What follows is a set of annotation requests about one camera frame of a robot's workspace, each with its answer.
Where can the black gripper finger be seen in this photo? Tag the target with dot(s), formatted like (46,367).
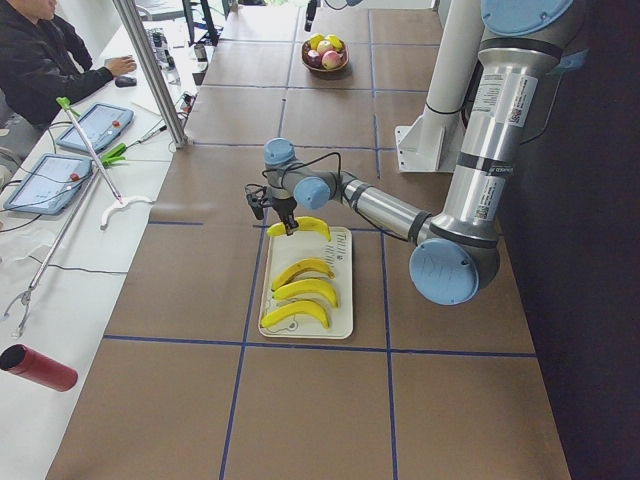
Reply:
(310,13)

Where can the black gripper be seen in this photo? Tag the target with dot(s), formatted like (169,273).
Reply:
(284,206)

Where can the yellow-green banana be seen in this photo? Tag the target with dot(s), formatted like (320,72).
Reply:
(306,224)

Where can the yellow banana with stem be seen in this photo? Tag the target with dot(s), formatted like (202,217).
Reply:
(302,266)

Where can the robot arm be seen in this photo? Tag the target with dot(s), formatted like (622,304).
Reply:
(491,58)
(335,5)

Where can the brown wicker basket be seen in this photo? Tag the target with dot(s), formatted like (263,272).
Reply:
(305,47)

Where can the white bear tray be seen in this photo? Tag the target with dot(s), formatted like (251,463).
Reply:
(286,250)

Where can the yellow lemon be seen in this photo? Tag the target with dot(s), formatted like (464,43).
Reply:
(315,39)

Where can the pale yellow apple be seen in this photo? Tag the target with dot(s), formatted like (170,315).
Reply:
(324,46)

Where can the yellow mango fruit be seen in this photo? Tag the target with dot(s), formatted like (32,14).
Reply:
(335,41)

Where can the pink red apple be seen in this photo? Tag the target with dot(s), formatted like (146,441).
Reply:
(332,60)

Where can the small metal cup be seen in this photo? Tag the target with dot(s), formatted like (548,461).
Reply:
(200,52)

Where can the black computer mouse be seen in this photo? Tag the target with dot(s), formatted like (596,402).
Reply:
(125,82)

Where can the upper teach pendant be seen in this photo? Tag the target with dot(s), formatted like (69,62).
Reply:
(102,123)

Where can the teach pendant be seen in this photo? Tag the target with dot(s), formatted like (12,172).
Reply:
(102,123)
(50,185)

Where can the lower teach pendant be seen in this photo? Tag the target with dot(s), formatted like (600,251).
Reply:
(50,185)

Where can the person in black jacket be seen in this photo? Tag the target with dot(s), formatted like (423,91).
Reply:
(43,59)

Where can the red bottle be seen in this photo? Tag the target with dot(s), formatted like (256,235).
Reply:
(32,365)

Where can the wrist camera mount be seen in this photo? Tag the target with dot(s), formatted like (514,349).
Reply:
(255,196)

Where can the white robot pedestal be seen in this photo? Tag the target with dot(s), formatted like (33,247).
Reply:
(432,143)

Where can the aluminium frame post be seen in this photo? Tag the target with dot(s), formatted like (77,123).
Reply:
(132,22)

